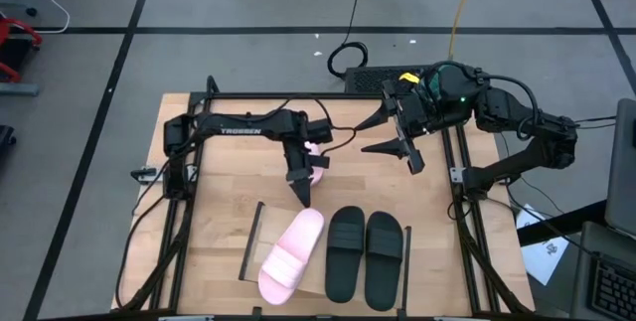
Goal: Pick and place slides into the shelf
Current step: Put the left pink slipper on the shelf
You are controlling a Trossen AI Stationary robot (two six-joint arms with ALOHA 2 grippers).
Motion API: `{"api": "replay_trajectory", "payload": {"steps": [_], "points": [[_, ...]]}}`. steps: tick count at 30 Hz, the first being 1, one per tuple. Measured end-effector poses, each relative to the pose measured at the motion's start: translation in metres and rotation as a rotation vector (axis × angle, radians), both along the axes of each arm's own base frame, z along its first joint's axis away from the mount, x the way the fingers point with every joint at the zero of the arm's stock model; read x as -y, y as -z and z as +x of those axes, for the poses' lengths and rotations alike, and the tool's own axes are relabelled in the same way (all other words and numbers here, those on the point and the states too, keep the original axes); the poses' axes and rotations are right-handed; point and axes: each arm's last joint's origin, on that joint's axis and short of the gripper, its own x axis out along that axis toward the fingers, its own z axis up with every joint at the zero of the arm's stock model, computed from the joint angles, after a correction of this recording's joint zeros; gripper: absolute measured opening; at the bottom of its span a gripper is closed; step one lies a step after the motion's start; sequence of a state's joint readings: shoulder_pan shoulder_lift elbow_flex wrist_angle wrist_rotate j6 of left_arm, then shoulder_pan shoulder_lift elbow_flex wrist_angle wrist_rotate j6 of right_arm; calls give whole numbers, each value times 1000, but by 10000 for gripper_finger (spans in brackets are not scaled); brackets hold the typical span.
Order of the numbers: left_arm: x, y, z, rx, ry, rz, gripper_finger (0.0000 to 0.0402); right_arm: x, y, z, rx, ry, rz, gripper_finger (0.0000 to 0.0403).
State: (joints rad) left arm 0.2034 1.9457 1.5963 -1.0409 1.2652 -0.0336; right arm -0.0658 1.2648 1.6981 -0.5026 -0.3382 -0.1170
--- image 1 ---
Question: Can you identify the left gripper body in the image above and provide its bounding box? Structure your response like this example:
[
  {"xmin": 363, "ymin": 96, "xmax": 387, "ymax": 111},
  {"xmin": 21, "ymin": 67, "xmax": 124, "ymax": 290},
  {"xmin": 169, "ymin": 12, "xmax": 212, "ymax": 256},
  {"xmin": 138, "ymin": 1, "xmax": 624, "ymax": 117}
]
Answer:
[{"xmin": 282, "ymin": 139, "xmax": 331, "ymax": 183}]

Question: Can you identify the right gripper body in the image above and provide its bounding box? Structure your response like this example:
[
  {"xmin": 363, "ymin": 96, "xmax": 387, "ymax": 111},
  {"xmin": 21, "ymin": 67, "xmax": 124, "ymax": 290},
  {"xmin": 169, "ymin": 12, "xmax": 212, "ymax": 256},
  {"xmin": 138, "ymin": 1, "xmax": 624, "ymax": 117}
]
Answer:
[{"xmin": 382, "ymin": 64, "xmax": 481, "ymax": 176}]

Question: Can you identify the pink slide sandal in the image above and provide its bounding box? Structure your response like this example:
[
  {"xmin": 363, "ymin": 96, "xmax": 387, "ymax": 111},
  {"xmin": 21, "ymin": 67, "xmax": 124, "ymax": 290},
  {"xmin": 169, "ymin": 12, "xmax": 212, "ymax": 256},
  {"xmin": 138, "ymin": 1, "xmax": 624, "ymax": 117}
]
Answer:
[
  {"xmin": 303, "ymin": 140, "xmax": 326, "ymax": 187},
  {"xmin": 256, "ymin": 208, "xmax": 326, "ymax": 306}
]

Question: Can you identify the black slide sandal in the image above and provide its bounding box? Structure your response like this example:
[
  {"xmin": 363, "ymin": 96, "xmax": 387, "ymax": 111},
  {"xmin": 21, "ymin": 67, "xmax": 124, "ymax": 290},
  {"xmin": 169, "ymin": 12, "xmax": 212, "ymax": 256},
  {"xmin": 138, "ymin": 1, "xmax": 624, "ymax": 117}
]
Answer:
[
  {"xmin": 364, "ymin": 210, "xmax": 404, "ymax": 312},
  {"xmin": 325, "ymin": 205, "xmax": 367, "ymax": 304}
]

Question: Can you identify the wooden shelf with black legs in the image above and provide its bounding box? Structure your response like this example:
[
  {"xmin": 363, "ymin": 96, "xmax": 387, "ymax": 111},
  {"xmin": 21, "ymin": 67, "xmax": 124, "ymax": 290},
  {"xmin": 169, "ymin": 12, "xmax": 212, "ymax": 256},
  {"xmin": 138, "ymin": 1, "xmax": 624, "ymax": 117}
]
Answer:
[{"xmin": 238, "ymin": 200, "xmax": 413, "ymax": 312}]

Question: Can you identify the black perforated computer case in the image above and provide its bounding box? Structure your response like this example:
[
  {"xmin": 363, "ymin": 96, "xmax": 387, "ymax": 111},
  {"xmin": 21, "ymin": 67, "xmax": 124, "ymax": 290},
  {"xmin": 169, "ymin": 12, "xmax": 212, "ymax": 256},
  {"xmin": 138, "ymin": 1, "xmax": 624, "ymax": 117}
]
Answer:
[{"xmin": 344, "ymin": 64, "xmax": 433, "ymax": 95}]

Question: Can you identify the white paper sheet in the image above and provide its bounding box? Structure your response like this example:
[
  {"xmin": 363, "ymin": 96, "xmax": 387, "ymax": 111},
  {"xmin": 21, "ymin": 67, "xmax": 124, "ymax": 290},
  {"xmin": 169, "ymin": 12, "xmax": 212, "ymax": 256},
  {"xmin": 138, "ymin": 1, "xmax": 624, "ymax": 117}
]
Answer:
[{"xmin": 515, "ymin": 203, "xmax": 570, "ymax": 287}]

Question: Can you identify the grey laptop lid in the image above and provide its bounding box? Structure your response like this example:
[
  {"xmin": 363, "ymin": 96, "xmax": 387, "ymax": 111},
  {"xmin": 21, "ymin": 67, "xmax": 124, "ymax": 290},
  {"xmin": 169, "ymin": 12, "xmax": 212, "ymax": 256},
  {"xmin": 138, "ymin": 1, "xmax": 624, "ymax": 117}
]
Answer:
[{"xmin": 603, "ymin": 96, "xmax": 636, "ymax": 241}]

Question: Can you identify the grey laptop with keyboard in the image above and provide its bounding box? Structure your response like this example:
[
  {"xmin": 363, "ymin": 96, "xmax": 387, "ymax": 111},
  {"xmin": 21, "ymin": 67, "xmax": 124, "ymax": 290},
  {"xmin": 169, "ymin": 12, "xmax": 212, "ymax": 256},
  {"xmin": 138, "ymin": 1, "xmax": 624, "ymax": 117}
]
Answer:
[{"xmin": 569, "ymin": 221, "xmax": 636, "ymax": 321}]

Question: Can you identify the silver mounting bracket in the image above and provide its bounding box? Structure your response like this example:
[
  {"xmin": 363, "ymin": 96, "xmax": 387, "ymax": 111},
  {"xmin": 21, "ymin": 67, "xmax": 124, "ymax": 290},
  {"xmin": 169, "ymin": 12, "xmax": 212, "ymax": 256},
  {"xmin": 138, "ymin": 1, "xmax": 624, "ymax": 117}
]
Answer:
[{"xmin": 449, "ymin": 166, "xmax": 474, "ymax": 186}]

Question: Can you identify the black aluminium table frame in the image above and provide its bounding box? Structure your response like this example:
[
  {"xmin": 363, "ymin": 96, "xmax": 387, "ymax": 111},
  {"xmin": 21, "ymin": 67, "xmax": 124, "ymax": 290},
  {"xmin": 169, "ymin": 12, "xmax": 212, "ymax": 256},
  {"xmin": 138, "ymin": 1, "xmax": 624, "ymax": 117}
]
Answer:
[{"xmin": 113, "ymin": 75, "xmax": 536, "ymax": 315}]

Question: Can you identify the yellow hanging cable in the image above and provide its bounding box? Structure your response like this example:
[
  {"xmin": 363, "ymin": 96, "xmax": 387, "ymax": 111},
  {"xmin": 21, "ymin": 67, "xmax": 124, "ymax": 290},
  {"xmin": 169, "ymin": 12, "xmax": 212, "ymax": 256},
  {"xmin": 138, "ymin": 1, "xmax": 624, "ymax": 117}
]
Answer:
[{"xmin": 447, "ymin": 0, "xmax": 480, "ymax": 62}]

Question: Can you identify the black hanging cable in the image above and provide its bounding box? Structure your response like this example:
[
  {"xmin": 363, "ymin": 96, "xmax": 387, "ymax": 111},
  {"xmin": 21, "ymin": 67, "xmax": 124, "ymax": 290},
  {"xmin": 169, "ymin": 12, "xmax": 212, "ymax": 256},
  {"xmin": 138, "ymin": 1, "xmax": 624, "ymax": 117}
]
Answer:
[{"xmin": 316, "ymin": 0, "xmax": 383, "ymax": 81}]

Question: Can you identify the thin black cable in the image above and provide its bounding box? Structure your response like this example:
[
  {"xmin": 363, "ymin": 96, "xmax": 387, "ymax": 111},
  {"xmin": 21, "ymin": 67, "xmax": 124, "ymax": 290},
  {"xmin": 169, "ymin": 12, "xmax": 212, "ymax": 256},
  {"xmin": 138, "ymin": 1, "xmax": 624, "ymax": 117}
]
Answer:
[{"xmin": 570, "ymin": 114, "xmax": 618, "ymax": 132}]

